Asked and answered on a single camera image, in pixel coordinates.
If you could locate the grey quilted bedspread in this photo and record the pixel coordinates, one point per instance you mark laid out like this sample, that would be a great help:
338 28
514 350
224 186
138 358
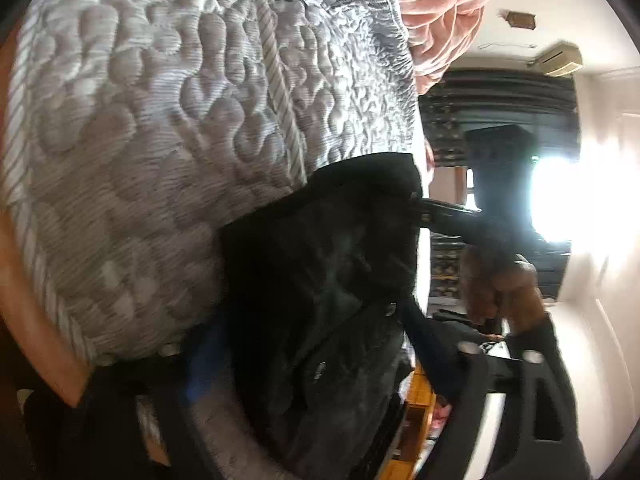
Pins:
150 135

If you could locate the person's right forearm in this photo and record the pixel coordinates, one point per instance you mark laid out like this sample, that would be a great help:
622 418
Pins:
540 335

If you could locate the pink fleece blanket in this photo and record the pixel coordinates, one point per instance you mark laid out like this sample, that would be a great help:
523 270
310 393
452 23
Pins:
440 10

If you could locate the person's right hand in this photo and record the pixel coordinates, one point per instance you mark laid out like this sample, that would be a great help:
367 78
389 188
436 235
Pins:
505 285

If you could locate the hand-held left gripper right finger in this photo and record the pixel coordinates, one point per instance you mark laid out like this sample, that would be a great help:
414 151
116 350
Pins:
470 365

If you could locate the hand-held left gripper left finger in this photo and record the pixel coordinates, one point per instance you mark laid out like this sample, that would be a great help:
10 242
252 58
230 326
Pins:
205 360

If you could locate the long wooden dresser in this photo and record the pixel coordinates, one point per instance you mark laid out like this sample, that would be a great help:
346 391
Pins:
417 410

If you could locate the beige air conditioner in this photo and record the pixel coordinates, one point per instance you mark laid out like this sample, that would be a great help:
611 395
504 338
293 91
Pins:
560 60

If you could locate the black quilted pants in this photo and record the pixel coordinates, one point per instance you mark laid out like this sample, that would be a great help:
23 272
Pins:
325 285

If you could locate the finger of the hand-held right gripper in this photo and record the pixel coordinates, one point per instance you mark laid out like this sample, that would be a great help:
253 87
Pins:
450 217

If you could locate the small brown wall box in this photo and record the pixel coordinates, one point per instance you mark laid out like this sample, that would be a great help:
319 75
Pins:
520 19

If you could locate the bright window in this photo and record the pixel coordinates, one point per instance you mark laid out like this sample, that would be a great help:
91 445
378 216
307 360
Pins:
555 200

